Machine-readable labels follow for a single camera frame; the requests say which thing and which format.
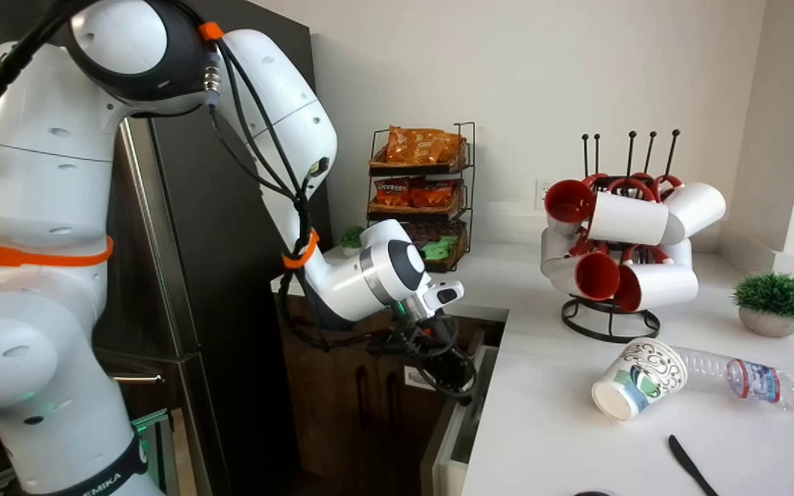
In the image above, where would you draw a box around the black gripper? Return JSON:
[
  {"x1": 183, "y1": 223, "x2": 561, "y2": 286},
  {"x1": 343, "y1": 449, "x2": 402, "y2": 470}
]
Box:
[{"x1": 372, "y1": 314, "x2": 477, "y2": 402}]

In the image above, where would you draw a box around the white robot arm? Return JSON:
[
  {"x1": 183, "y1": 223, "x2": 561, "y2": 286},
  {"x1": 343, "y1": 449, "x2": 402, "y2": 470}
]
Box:
[{"x1": 0, "y1": 0, "x2": 477, "y2": 496}]

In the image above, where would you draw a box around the white paper label sticker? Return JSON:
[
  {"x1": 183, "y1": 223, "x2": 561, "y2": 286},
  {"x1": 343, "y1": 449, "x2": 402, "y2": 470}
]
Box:
[{"x1": 402, "y1": 366, "x2": 437, "y2": 391}]

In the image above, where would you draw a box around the brown wooden cabinet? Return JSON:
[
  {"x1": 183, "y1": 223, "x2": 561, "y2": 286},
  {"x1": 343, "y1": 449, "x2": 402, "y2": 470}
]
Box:
[{"x1": 283, "y1": 295, "x2": 474, "y2": 496}]

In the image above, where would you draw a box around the green snack packet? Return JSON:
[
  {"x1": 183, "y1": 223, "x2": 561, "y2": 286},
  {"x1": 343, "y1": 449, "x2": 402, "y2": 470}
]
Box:
[{"x1": 422, "y1": 235, "x2": 458, "y2": 263}]

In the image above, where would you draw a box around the white mug red inside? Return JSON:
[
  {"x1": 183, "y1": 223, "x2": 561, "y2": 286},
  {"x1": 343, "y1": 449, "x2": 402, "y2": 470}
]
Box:
[
  {"x1": 542, "y1": 226, "x2": 576, "y2": 277},
  {"x1": 616, "y1": 266, "x2": 699, "y2": 311},
  {"x1": 663, "y1": 182, "x2": 728, "y2": 245},
  {"x1": 543, "y1": 179, "x2": 671, "y2": 245},
  {"x1": 543, "y1": 255, "x2": 622, "y2": 300}
]

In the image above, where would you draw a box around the patterned paper cup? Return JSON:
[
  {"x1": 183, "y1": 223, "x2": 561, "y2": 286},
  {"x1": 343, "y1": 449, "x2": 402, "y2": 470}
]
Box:
[{"x1": 591, "y1": 339, "x2": 691, "y2": 421}]

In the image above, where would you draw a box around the orange snack bag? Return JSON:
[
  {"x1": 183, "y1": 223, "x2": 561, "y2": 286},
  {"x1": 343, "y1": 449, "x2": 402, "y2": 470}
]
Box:
[{"x1": 385, "y1": 128, "x2": 465, "y2": 165}]

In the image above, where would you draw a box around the black plastic knife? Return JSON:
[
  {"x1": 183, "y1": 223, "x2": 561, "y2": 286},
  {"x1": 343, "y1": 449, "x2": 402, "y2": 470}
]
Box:
[{"x1": 667, "y1": 435, "x2": 721, "y2": 496}]

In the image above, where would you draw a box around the clear plastic water bottle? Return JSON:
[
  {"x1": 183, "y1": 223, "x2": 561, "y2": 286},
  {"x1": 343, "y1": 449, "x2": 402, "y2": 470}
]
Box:
[{"x1": 678, "y1": 347, "x2": 794, "y2": 408}]

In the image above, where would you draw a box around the dark grey refrigerator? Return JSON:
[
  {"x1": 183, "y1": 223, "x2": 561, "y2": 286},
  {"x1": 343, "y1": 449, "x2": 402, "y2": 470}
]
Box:
[{"x1": 0, "y1": 0, "x2": 336, "y2": 496}]

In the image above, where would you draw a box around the small green potted plant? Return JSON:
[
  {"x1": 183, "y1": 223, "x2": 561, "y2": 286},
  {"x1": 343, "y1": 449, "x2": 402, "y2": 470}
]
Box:
[{"x1": 733, "y1": 274, "x2": 794, "y2": 339}]

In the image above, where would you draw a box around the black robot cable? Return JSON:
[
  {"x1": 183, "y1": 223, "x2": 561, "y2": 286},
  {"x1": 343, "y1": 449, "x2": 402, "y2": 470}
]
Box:
[{"x1": 198, "y1": 37, "x2": 477, "y2": 408}]

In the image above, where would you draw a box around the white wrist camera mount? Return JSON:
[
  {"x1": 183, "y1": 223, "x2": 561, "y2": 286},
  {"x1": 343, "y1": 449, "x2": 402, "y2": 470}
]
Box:
[{"x1": 409, "y1": 280, "x2": 467, "y2": 320}]

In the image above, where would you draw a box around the black wire mug tree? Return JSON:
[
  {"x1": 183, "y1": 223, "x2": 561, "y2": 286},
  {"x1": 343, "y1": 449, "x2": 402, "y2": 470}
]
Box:
[{"x1": 543, "y1": 131, "x2": 675, "y2": 344}]

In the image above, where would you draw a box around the black wire snack rack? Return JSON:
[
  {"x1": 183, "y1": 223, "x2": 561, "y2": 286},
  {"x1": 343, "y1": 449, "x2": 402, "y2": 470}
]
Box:
[{"x1": 367, "y1": 121, "x2": 477, "y2": 274}]

